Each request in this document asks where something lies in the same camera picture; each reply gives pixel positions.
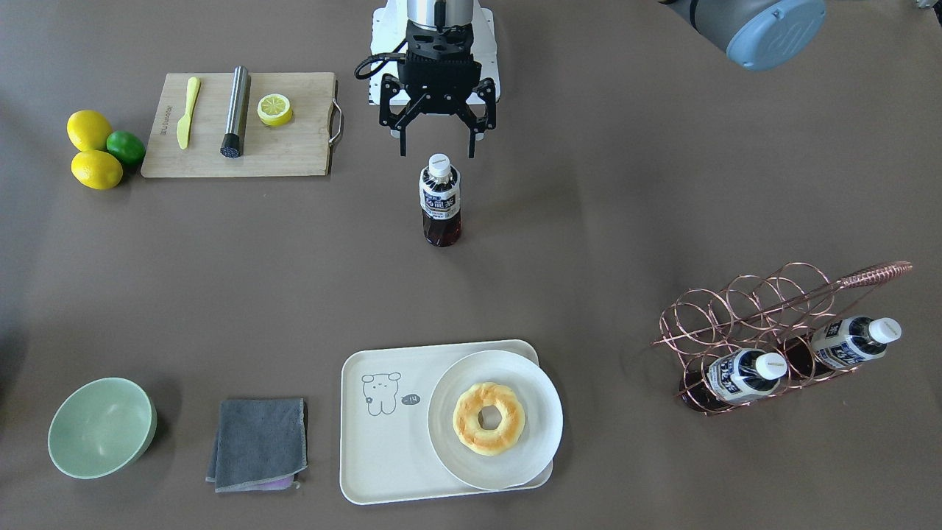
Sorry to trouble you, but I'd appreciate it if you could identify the yellow plastic knife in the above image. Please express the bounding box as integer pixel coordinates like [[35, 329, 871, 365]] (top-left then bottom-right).
[[176, 75, 202, 150]]

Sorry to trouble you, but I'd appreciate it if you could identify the bamboo cutting board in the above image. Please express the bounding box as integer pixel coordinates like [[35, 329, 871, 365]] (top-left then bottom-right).
[[141, 71, 337, 178]]

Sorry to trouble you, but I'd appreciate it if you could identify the lower yellow lemon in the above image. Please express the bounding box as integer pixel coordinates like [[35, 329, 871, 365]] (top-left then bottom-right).
[[71, 150, 124, 190]]

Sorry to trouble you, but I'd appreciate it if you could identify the half lemon slice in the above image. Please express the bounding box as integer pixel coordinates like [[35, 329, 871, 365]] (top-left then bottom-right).
[[256, 93, 293, 127]]

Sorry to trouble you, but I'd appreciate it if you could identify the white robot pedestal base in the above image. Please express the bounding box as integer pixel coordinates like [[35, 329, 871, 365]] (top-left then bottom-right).
[[368, 1, 502, 105]]

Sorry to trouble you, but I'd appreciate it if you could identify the tea bottle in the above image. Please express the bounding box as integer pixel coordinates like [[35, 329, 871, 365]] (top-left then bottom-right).
[[419, 153, 461, 247], [679, 348, 788, 414], [785, 315, 902, 377]]

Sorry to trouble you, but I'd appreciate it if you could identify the cream tray with bear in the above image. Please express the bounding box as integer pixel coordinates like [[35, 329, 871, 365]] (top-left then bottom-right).
[[339, 339, 562, 504]]

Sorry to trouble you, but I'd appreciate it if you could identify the copper wire bottle rack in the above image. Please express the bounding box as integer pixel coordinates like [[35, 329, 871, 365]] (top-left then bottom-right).
[[659, 261, 913, 400]]

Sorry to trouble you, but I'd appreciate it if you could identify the green lime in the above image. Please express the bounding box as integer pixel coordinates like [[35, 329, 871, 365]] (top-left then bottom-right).
[[105, 130, 146, 166]]

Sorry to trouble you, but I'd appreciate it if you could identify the grey folded cloth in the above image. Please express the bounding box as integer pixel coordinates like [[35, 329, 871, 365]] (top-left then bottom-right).
[[205, 397, 308, 493]]

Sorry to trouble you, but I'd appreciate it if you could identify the yellow lemon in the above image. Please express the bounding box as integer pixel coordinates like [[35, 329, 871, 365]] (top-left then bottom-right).
[[66, 110, 113, 152], [71, 150, 124, 190]]

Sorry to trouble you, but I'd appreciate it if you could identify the upper yellow lemon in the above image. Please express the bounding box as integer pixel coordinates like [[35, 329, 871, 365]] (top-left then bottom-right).
[[66, 110, 113, 152]]

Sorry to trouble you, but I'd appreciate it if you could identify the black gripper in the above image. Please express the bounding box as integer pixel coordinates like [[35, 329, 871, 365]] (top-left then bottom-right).
[[379, 21, 497, 158]]

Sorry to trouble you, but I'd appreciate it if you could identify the white round plate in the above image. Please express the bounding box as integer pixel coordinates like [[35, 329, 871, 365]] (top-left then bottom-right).
[[428, 350, 563, 490]]

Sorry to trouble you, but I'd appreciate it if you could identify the glazed donut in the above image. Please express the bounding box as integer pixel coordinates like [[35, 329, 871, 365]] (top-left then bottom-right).
[[452, 381, 527, 456]]

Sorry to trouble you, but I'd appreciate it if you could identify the tea bottle front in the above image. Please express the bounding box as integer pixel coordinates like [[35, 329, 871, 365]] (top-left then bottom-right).
[[679, 348, 788, 414], [785, 315, 902, 377]]

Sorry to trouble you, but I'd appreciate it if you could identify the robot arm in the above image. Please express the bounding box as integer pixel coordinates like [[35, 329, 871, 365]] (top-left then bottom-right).
[[355, 1, 826, 157]]

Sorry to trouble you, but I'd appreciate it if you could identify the steel muddler black tip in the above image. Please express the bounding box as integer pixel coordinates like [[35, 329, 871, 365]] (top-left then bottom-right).
[[221, 65, 250, 160]]

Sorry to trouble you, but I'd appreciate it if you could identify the mint green bowl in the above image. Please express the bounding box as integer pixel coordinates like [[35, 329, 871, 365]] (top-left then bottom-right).
[[47, 377, 157, 479]]

